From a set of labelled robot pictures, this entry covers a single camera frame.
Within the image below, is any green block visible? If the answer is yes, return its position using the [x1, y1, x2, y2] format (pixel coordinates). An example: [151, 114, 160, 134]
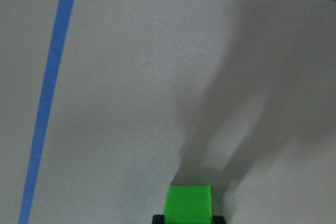
[163, 186, 213, 223]

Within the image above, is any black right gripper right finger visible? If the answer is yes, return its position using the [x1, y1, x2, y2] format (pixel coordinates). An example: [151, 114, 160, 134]
[213, 216, 226, 224]

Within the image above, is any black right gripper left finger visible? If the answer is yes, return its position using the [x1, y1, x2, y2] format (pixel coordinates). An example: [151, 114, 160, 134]
[152, 215, 165, 224]

